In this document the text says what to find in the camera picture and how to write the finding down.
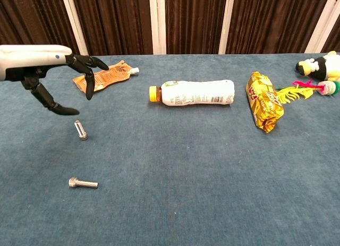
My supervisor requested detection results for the white bottle yellow cap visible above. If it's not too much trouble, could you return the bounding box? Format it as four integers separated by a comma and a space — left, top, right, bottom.
148, 79, 236, 107

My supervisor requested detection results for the silver bolt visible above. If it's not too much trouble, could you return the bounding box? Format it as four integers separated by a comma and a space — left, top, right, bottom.
74, 120, 89, 141
68, 177, 99, 189

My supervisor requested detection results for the white partition post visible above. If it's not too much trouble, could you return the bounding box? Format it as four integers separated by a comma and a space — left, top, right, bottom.
59, 0, 89, 57
304, 0, 340, 54
218, 0, 236, 55
148, 0, 167, 55

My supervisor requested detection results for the orange spout pouch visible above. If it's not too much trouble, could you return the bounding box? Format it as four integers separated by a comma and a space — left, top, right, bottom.
72, 60, 140, 94

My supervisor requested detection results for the dark brown curtain panel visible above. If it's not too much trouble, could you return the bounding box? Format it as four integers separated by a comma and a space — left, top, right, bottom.
0, 0, 80, 55
225, 0, 333, 55
164, 0, 228, 55
71, 0, 154, 56
320, 20, 340, 53

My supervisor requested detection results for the yellow snack bag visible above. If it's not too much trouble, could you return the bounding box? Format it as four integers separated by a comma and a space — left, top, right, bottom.
245, 71, 285, 134

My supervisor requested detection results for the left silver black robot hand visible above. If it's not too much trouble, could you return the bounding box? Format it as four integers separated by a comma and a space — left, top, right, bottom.
0, 45, 109, 116

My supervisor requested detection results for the blue felt table cover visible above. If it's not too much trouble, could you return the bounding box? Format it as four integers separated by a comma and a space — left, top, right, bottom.
0, 53, 340, 246

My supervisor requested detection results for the colourful feather toy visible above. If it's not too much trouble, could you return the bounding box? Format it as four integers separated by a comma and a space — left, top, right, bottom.
275, 80, 340, 101

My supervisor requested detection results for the black white yellow plush toy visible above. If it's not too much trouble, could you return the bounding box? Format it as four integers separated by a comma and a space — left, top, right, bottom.
295, 50, 340, 82

